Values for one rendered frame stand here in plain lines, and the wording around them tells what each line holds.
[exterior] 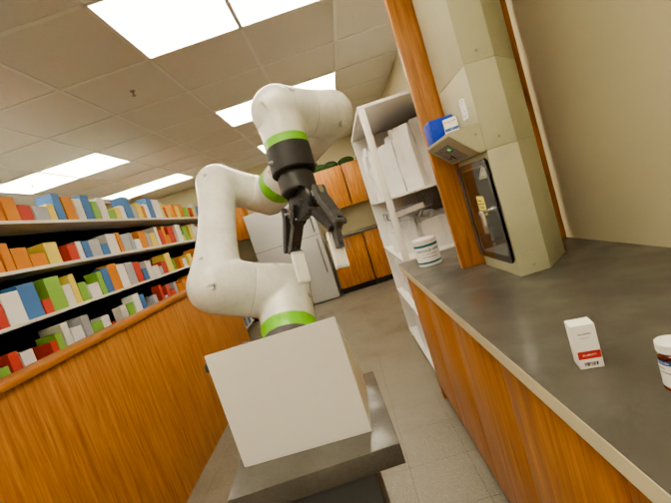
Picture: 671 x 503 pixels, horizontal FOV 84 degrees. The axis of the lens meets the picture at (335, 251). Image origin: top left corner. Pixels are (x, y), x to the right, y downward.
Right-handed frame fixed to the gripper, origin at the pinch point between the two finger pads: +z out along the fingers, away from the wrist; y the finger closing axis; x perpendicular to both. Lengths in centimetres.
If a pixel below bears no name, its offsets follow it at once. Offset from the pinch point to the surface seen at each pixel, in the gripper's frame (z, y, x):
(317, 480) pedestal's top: 35.9, 4.4, 9.8
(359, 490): 43.0, 6.9, 0.1
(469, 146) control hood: -33, 4, -79
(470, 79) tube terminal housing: -54, -3, -80
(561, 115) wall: -42, -10, -130
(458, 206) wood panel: -21, 34, -108
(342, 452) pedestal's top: 33.4, 2.8, 4.2
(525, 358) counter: 29.2, -14.6, -35.4
